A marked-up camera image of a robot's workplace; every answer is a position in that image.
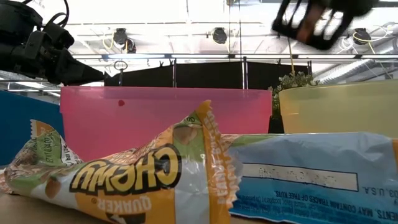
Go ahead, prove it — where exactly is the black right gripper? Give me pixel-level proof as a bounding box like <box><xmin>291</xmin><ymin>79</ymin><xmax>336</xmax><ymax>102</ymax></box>
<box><xmin>271</xmin><ymin>0</ymin><xmax>380</xmax><ymax>51</ymax></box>

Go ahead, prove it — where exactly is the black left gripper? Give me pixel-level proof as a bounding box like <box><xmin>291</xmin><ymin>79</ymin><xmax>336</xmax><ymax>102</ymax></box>
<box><xmin>0</xmin><ymin>30</ymin><xmax>106</xmax><ymax>86</ymax></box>

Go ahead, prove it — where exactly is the orange Chewy granola bar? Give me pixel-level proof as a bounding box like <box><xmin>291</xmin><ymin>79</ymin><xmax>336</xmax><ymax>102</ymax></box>
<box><xmin>0</xmin><ymin>100</ymin><xmax>244</xmax><ymax>224</ymax></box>

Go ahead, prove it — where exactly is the blue granola bar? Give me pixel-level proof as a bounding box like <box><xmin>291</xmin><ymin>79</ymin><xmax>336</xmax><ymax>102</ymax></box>
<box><xmin>222</xmin><ymin>131</ymin><xmax>398</xmax><ymax>224</ymax></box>

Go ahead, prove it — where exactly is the black ceiling spotlight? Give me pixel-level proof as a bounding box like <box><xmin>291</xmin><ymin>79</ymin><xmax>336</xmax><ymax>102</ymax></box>
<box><xmin>112</xmin><ymin>27</ymin><xmax>129</xmax><ymax>45</ymax></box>
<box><xmin>211</xmin><ymin>27</ymin><xmax>228</xmax><ymax>45</ymax></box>
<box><xmin>353</xmin><ymin>27</ymin><xmax>372</xmax><ymax>45</ymax></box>
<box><xmin>123</xmin><ymin>37</ymin><xmax>137</xmax><ymax>54</ymax></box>

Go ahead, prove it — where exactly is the blue rectangular mat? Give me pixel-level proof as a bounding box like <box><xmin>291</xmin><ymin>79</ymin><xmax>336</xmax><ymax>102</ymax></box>
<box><xmin>0</xmin><ymin>90</ymin><xmax>65</xmax><ymax>167</ymax></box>

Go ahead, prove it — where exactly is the pink plastic bin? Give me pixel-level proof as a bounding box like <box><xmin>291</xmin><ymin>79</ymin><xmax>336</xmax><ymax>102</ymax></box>
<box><xmin>59</xmin><ymin>86</ymin><xmax>273</xmax><ymax>162</ymax></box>

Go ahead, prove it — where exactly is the yellow plastic bin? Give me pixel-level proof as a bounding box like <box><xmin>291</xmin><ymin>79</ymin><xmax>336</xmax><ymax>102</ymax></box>
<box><xmin>279</xmin><ymin>80</ymin><xmax>398</xmax><ymax>139</ymax></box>

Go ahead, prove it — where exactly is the black partition curtain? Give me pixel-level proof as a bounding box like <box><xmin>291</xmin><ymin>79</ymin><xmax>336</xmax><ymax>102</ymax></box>
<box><xmin>104</xmin><ymin>61</ymin><xmax>313</xmax><ymax>91</ymax></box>

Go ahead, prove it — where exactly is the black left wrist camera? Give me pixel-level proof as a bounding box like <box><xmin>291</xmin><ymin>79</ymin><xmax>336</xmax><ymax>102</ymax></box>
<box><xmin>43</xmin><ymin>21</ymin><xmax>75</xmax><ymax>50</ymax></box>

